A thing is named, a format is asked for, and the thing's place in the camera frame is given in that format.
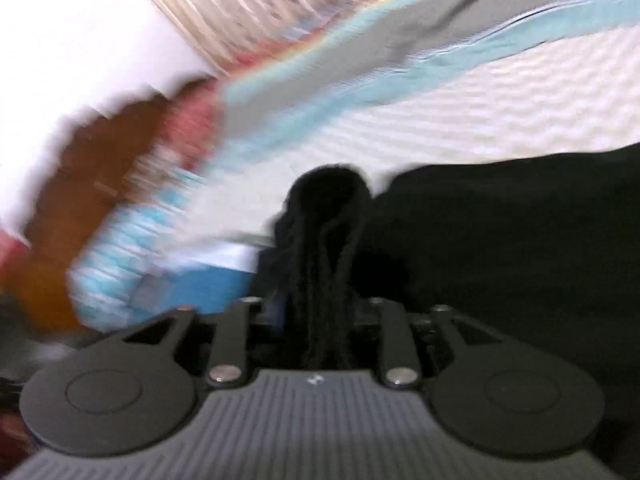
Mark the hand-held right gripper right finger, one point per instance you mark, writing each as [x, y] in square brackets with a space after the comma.
[367, 317]

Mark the brown wooden furniture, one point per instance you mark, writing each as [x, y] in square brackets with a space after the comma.
[85, 175]

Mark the grey and teal blanket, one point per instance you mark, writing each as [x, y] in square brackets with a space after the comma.
[400, 30]

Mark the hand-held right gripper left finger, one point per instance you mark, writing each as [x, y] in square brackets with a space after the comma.
[274, 310]

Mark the beige pleated curtain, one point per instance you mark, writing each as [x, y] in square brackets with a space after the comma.
[240, 0]

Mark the black pants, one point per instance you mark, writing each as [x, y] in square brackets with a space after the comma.
[475, 240]

